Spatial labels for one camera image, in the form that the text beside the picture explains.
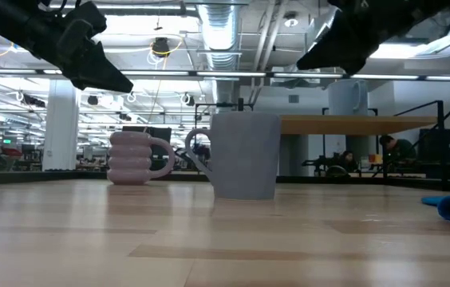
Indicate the LED light bar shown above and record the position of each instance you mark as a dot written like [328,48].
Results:
[229,74]

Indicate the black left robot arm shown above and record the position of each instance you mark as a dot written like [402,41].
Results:
[5,20]

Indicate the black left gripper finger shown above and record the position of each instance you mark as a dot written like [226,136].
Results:
[97,75]

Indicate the orange box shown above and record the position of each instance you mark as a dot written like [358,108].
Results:
[375,158]

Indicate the white building column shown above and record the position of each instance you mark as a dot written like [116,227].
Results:
[60,135]

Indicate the black ceiling camera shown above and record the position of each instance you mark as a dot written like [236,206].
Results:
[161,47]

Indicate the pink ribbed mug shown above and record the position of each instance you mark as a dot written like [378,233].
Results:
[129,159]

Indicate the light blue mug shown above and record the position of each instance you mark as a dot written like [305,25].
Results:
[342,97]

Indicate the wooden shelf with black posts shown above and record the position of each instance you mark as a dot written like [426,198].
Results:
[348,124]

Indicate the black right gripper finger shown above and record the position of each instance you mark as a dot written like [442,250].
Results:
[344,44]

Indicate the lavender mug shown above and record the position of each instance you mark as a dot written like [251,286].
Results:
[245,159]

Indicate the dark background monitor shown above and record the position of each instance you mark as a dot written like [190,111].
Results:
[165,135]

